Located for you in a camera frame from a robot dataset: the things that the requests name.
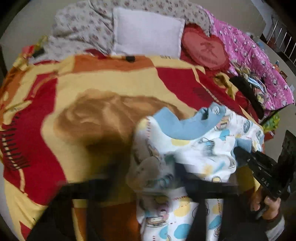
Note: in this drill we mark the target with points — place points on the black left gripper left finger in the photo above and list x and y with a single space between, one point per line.
79 212

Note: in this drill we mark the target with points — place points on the dark cartoon print garment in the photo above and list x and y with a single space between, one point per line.
244 87

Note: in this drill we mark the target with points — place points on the red heart shaped cushion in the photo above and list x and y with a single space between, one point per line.
199 49

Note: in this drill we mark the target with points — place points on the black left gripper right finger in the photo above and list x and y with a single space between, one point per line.
199 191

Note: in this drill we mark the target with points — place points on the white cartoon print baby shirt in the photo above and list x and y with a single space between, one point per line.
204 144

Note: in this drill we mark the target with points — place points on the pink patterned quilt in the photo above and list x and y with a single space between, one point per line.
245 52

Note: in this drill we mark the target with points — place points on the yellow red orange rose blanket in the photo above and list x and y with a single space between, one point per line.
72 121

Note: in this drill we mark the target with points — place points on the person's right hand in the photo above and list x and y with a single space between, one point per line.
272 205

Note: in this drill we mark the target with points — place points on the grey floral quilt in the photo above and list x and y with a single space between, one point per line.
89 25

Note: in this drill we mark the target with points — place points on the white square pillow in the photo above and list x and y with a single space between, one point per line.
144 33

